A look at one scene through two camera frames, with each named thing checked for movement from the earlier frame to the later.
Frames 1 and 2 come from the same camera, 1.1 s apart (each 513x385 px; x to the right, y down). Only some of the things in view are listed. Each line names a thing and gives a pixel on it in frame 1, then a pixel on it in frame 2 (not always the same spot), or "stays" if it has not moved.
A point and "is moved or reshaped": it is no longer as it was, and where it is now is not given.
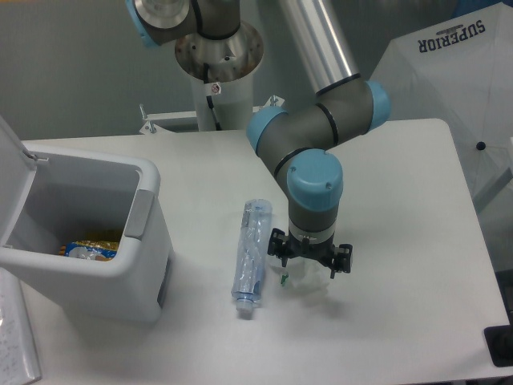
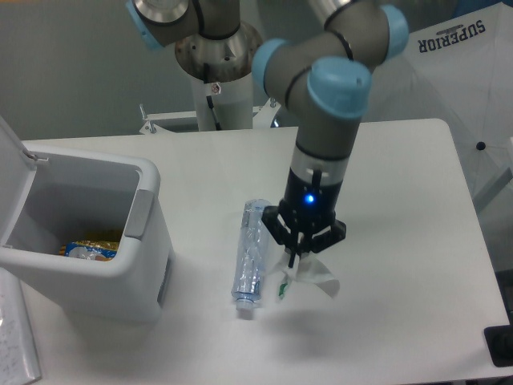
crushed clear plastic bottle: (252, 253) stays
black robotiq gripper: (324, 252) to (311, 202)
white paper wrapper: (300, 277) is moved or reshaped
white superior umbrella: (459, 70) stays
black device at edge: (499, 342) stays
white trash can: (91, 230) stays
